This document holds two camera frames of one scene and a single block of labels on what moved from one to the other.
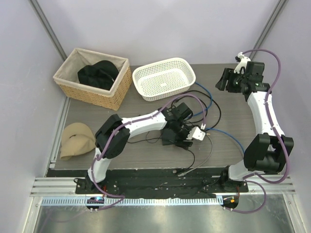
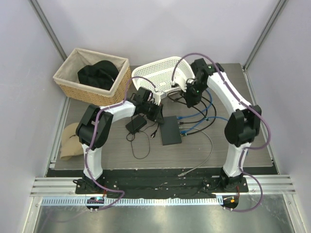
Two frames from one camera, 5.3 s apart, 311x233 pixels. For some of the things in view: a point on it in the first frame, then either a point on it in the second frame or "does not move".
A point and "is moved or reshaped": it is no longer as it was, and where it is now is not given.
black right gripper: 227,74 to 191,100
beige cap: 76,138 does not move
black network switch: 168,137 does not move
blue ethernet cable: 227,134 is moved or reshaped
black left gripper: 184,144 to 160,119
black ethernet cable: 208,95 to 203,119
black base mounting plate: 162,186 does not move
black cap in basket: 100,74 does not move
